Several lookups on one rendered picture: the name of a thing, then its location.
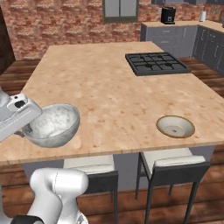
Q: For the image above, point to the grey wall cabinet run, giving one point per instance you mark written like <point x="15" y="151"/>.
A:
<point x="186" y="1"/>

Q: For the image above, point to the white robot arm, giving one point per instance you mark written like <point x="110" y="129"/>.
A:
<point x="55" y="186"/>

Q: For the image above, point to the dark grey base cabinet run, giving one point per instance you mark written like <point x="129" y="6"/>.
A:
<point x="210" y="48"/>

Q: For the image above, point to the grey marbled bowl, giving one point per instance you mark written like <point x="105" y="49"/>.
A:
<point x="58" y="125"/>

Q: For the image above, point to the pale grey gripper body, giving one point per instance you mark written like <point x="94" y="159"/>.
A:
<point x="20" y="122"/>

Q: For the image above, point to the black stool with white cushion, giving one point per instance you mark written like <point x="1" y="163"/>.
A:
<point x="96" y="172"/>
<point x="175" y="166"/>

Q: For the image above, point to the grey framed window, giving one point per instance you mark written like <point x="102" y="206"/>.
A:
<point x="120" y="10"/>

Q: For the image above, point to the grey island counter base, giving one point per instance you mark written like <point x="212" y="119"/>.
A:
<point x="127" y="169"/>

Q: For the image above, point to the black coffee machine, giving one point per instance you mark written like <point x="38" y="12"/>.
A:
<point x="168" y="15"/>

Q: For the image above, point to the black gas hob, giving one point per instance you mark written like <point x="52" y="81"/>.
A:
<point x="156" y="62"/>

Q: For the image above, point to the white paper towel roll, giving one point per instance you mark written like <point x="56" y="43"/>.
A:
<point x="203" y="16"/>

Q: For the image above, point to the beige shallow bowl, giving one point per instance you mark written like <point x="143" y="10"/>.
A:
<point x="175" y="127"/>

